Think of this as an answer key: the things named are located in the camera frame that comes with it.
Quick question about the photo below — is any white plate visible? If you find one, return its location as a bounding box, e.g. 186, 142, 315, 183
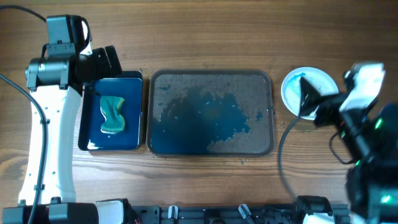
280, 67, 339, 115

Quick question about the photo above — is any green sponge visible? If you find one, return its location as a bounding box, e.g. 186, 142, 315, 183
100, 96, 126, 134

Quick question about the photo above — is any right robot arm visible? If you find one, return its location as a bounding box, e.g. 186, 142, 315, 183
300, 78, 397, 223

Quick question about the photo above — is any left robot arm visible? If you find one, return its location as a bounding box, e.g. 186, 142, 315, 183
2, 15, 134, 223

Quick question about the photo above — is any black water tray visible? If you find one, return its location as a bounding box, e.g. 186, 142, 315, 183
78, 72, 143, 151

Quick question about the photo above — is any dark brown serving tray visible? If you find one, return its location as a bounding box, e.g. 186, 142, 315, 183
146, 69, 275, 157

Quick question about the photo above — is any left black cable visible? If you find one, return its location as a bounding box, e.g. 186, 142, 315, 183
0, 4, 49, 224

